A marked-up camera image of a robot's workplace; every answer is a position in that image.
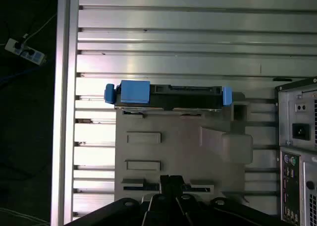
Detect hard disk in blue carrier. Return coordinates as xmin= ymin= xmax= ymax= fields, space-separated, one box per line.
xmin=104 ymin=79 xmax=234 ymax=112

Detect grey plastic parts rack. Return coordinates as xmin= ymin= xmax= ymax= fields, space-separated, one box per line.
xmin=114 ymin=92 xmax=254 ymax=213

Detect white power strip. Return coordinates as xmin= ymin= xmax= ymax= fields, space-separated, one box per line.
xmin=4 ymin=37 xmax=48 ymax=66

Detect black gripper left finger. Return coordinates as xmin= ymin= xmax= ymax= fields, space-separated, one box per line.
xmin=63 ymin=175 xmax=171 ymax=226

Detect silver PC case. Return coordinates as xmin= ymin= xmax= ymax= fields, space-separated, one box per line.
xmin=274 ymin=77 xmax=317 ymax=226

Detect blue cable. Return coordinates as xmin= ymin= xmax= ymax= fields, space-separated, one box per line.
xmin=0 ymin=62 xmax=30 ymax=89

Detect white cable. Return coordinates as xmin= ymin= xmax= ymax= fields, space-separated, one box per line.
xmin=0 ymin=206 xmax=52 ymax=226
xmin=23 ymin=12 xmax=58 ymax=40

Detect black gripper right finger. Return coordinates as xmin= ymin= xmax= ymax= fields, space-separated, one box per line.
xmin=170 ymin=175 xmax=295 ymax=226

